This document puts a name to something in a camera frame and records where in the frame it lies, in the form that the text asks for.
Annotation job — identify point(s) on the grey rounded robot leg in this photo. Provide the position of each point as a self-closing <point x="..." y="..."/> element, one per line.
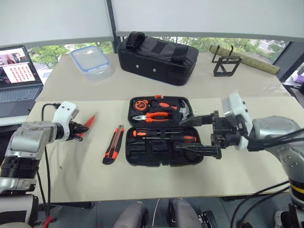
<point x="130" y="216"/>
<point x="184" y="215"/>

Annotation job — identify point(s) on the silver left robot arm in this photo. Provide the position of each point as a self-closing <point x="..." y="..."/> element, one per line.
<point x="31" y="137"/>

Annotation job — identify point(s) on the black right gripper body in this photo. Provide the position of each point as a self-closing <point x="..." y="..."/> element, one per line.
<point x="224" y="130"/>

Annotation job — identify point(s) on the clear container with blue lid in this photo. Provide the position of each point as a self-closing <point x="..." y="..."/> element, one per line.
<point x="91" y="63"/>

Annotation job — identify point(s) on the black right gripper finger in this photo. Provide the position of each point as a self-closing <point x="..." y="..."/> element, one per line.
<point x="198" y="120"/>
<point x="202" y="150"/>

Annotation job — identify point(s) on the red screwdriver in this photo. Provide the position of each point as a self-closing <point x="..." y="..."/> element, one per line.
<point x="90" y="121"/>

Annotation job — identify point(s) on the white roller blind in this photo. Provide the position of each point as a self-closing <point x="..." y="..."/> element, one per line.
<point x="54" y="19"/>
<point x="209" y="16"/>

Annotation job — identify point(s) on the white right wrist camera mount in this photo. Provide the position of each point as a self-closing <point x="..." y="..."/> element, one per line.
<point x="235" y="107"/>

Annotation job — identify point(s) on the orange black tape measure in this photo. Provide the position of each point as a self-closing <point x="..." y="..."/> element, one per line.
<point x="140" y="105"/>

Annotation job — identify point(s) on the long orange black screwdriver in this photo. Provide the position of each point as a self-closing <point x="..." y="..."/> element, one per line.
<point x="152" y="132"/>

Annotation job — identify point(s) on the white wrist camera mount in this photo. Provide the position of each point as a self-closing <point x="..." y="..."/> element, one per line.
<point x="64" y="112"/>
<point x="235" y="107"/>

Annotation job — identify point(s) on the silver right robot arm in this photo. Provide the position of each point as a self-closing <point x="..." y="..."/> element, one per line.
<point x="278" y="137"/>

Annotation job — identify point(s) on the black fabric bag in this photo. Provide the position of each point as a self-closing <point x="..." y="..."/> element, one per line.
<point x="156" y="59"/>

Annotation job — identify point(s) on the black orange stubby tool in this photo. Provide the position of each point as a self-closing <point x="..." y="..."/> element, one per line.
<point x="165" y="105"/>

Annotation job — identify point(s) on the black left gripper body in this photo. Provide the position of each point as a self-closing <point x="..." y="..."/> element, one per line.
<point x="72" y="129"/>

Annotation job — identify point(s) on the grey laptop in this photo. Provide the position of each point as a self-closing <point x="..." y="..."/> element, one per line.
<point x="17" y="80"/>

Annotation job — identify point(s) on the dark window frame post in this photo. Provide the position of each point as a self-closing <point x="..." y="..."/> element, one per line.
<point x="113" y="21"/>

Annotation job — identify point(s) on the olive rolled mat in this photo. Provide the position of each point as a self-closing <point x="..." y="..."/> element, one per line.
<point x="247" y="59"/>

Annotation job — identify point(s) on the orange black utility knife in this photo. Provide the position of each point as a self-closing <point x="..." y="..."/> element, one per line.
<point x="114" y="145"/>

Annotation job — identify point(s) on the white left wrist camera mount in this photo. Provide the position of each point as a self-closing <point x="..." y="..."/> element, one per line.
<point x="64" y="112"/>

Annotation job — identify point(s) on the silver head claw hammer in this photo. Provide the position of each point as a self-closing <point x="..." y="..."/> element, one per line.
<point x="187" y="109"/>

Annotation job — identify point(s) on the black plastic tool case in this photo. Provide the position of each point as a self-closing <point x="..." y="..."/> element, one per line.
<point x="156" y="152"/>

